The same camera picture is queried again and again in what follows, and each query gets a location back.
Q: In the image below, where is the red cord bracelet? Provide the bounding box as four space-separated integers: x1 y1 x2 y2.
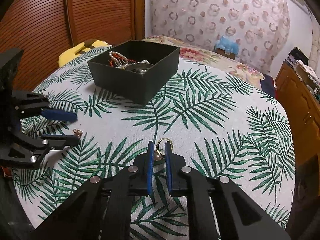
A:
107 55 137 68

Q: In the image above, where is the gold pearl ring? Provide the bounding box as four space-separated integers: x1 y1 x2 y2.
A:
152 137 174 161

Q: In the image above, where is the white pearl necklace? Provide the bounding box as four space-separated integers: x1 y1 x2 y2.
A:
108 51 151 75

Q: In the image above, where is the silver cuff bangle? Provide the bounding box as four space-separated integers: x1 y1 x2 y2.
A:
125 62 153 74

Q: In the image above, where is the yellow plush toy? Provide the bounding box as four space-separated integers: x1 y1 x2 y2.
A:
58 39 110 67

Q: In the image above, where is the green leaf print tablecloth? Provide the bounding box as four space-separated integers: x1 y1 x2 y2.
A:
13 48 295 228

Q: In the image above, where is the brown wooden wardrobe door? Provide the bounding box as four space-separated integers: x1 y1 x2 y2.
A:
1 0 145 90

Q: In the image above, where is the wooden sideboard cabinet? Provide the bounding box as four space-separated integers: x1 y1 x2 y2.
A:
274 61 320 170

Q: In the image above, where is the floral bedspread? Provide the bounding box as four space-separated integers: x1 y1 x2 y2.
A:
143 35 264 89

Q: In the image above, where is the blue plastic bag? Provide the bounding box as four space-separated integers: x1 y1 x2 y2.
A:
214 36 240 56

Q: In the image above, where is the pile of papers and clothes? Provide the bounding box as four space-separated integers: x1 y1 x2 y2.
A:
285 47 319 101

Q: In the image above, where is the patterned lace curtain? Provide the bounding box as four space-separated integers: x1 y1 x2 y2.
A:
151 0 290 74

